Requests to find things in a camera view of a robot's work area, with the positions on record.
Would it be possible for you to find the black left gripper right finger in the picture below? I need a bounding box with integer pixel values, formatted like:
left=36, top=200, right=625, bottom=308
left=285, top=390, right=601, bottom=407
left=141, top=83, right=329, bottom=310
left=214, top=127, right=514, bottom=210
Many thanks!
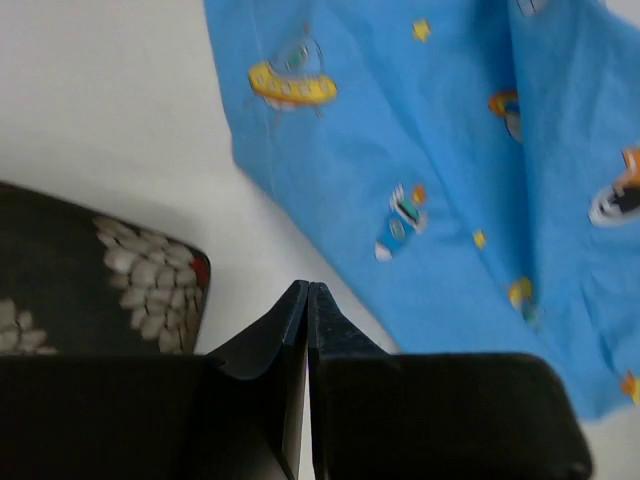
left=307, top=283, right=593, bottom=479

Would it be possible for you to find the blue space-print cloth placemat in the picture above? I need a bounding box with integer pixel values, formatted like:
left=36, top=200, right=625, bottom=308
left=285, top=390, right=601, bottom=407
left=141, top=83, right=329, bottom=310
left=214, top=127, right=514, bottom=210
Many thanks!
left=205, top=1, right=639, bottom=418

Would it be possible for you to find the black floral square plate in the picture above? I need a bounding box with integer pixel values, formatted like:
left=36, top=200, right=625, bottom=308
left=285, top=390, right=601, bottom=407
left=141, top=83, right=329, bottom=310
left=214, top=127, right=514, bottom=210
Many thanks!
left=1, top=183, right=210, bottom=355

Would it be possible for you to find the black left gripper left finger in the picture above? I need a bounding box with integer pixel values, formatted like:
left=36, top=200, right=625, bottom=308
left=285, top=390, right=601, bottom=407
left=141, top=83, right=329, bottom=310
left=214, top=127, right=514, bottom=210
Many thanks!
left=1, top=280, right=307, bottom=479

